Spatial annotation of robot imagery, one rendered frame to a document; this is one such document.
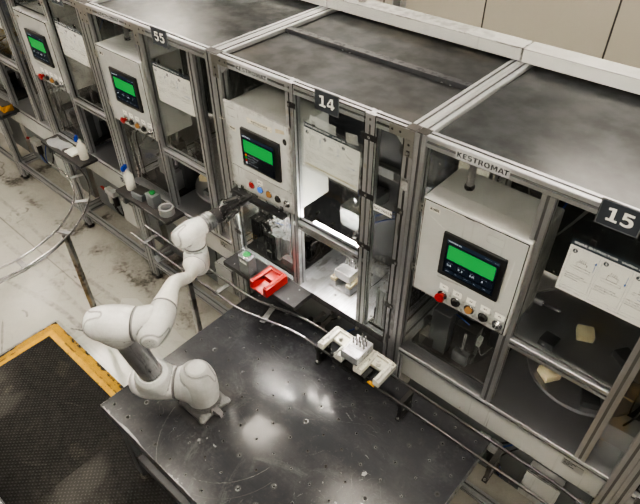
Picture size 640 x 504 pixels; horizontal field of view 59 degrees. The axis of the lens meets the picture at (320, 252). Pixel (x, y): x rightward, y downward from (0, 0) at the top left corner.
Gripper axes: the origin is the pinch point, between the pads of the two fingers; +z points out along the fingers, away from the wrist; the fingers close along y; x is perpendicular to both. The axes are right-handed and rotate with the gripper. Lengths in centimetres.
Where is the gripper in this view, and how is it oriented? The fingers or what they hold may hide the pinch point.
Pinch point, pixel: (244, 199)
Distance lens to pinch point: 272.6
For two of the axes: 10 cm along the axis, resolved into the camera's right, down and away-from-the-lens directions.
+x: -7.5, -4.3, 5.0
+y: 0.0, -7.5, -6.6
